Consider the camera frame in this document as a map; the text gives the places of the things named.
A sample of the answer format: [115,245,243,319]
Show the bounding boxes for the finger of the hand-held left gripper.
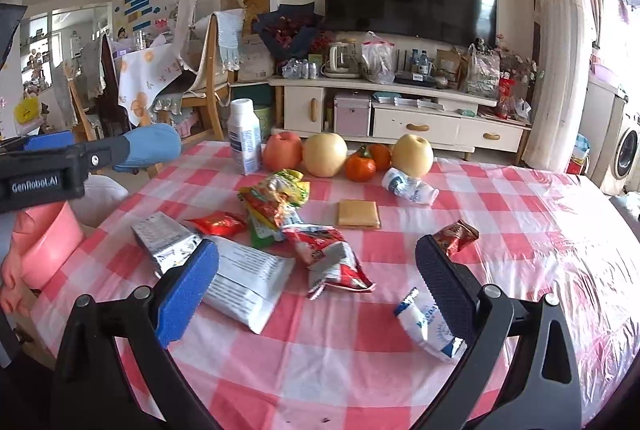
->
[22,131,132,173]

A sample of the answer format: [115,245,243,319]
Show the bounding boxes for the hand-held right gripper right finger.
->
[415,234,583,430]

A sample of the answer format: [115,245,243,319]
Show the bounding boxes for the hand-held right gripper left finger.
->
[50,237,223,430]

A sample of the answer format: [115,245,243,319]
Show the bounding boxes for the blue white wrapper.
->
[393,287,468,363]

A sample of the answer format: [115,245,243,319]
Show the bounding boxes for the silver foil wrapper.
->
[131,211,203,278]

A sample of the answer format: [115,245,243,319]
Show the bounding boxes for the large white printed packet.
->
[200,237,296,335]

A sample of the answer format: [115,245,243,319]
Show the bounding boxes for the brown red snack wrapper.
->
[432,220,480,258]

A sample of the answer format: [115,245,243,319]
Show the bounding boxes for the small red snack packet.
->
[186,212,248,238]

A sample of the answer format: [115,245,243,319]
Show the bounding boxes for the white plastic bottle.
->
[381,167,440,205]

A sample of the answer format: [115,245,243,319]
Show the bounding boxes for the red silver snack wrapper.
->
[282,225,377,301]

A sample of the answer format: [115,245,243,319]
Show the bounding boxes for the yellow green snack wrapper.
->
[237,169,310,247]

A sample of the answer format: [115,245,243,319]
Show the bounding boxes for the wooden chair with grey cover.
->
[62,62,106,143]

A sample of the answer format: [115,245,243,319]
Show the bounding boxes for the pink plastic chair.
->
[0,200,85,326]

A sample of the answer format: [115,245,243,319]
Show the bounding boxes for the dark wooden chair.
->
[97,34,133,131]

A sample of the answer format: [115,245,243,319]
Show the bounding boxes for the red white checked tablecloth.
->
[27,140,640,430]

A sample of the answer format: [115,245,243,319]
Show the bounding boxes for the white orange print cloth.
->
[117,44,196,128]

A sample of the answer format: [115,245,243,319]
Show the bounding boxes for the flat yellow packet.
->
[337,200,382,229]

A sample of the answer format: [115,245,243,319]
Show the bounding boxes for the small yellow pear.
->
[391,134,434,178]

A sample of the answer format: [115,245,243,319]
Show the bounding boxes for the orange tangerine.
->
[345,149,377,183]
[367,143,392,171]

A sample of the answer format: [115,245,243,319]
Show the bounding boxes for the white carton bottle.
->
[228,98,262,175]

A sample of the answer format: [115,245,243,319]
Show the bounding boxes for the light wooden chair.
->
[170,10,246,143]

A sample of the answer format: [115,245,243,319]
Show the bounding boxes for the red apple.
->
[263,131,304,172]

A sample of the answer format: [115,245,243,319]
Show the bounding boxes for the white television cabinet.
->
[269,74,532,161]

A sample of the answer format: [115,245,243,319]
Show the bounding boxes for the large yellow pear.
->
[302,133,348,178]

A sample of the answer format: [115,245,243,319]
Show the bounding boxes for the white lace cloth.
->
[172,0,243,75]

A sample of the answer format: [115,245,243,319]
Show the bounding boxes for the green waste bin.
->
[252,104,274,141]

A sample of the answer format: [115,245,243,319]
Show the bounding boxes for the pink storage box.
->
[334,92,372,138]

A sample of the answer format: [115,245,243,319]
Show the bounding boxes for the light blue towel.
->
[215,10,246,71]

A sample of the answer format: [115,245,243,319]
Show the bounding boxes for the red bottle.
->
[497,72,518,118]

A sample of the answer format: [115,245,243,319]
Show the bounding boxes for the white sack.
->
[237,34,276,83]

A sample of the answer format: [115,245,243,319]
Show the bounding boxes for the crinkled clear plastic bag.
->
[465,44,502,98]

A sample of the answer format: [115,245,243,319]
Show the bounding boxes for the white washing machine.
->
[600,110,640,195]

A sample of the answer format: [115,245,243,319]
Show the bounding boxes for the white electric kettle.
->
[327,40,361,78]

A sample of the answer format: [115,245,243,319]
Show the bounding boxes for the covered standing air conditioner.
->
[522,0,598,173]

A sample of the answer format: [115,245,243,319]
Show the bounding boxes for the dark wrapped flower bouquet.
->
[251,3,326,63]

